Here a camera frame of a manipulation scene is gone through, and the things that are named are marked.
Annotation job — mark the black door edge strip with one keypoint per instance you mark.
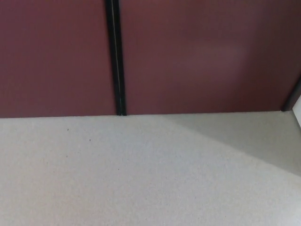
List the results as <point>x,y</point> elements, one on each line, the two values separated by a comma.
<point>120,47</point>
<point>110,35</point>

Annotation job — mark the black door frame strip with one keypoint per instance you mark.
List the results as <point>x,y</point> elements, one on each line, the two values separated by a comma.
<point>291,99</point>

